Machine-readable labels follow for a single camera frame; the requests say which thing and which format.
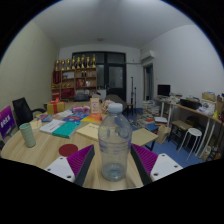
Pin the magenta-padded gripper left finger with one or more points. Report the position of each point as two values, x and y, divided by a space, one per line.
61 167

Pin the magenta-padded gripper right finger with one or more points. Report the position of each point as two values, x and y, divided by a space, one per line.
164 166

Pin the clear plastic water bottle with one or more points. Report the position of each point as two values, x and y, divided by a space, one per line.
115 143

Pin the flat round red coaster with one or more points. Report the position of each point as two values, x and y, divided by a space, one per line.
67 150

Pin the brown paper bag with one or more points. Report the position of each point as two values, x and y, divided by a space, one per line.
163 134

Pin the beige flat book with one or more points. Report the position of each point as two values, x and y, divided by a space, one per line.
143 136

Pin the teal book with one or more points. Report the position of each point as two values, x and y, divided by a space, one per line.
66 130

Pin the white book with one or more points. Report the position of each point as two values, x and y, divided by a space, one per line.
51 126

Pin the white round stool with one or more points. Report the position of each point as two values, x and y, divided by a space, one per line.
192 133

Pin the pale yellow book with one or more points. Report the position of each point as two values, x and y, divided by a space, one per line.
89 131

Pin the green ribbed cup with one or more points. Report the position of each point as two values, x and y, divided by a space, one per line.
28 135

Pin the blue and red book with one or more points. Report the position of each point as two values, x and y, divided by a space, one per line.
74 118

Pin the stack of books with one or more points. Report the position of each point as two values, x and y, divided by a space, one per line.
150 111

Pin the orange yellow book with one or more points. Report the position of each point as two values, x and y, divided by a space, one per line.
92 118

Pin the yellow gift box red ribbon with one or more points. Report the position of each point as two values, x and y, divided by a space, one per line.
55 107

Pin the pink wrapped package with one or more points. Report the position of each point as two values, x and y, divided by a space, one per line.
81 109

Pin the black printer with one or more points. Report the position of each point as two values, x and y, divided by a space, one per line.
190 104

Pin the black office chair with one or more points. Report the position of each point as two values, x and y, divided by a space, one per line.
22 110

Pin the orange and white standing card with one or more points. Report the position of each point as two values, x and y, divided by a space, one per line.
95 106

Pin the purple sign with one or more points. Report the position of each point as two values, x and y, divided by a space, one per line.
6 121

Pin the black bag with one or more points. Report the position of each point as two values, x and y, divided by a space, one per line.
81 97

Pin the black computer monitor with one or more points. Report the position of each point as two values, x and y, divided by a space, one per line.
163 90

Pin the black stand pole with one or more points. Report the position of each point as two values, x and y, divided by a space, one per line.
132 91

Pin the wooden shelf unit with trophies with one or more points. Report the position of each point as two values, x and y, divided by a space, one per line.
75 81

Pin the dark framed glass door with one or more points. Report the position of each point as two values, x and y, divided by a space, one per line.
115 76

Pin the long wooden wall desk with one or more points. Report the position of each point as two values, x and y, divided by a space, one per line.
196 111

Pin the white wall air conditioner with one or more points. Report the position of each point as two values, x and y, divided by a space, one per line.
148 55

